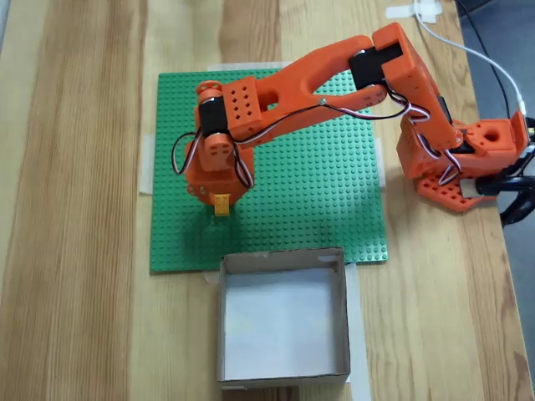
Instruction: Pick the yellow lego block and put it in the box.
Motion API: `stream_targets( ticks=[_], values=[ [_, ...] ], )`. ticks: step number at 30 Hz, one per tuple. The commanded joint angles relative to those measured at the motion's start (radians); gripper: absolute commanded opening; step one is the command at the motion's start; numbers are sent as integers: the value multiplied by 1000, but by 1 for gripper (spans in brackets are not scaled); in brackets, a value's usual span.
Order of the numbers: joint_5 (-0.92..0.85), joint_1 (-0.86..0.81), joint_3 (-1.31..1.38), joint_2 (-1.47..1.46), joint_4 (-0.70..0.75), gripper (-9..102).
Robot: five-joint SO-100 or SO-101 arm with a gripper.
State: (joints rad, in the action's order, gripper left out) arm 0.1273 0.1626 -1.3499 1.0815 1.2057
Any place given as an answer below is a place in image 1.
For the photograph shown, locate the yellow lego block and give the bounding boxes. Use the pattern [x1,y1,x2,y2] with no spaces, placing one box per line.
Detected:
[212,192,232,218]

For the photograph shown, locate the green lego baseplate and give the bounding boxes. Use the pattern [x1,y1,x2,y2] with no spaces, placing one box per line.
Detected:
[149,64,390,276]

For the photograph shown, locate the open cardboard box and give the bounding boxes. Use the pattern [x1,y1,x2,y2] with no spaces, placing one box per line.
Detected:
[216,246,352,388]

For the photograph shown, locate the white tape cross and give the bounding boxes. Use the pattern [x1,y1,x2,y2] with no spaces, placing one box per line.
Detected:
[385,0,442,24]

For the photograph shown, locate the black table clamp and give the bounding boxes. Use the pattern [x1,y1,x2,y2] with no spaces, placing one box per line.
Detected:
[458,165,535,229]

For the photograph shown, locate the thin black cable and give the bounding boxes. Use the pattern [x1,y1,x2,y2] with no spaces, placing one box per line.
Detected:
[455,0,513,118]

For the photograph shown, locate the white cable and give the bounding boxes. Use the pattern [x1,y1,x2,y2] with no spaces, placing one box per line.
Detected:
[411,10,528,123]

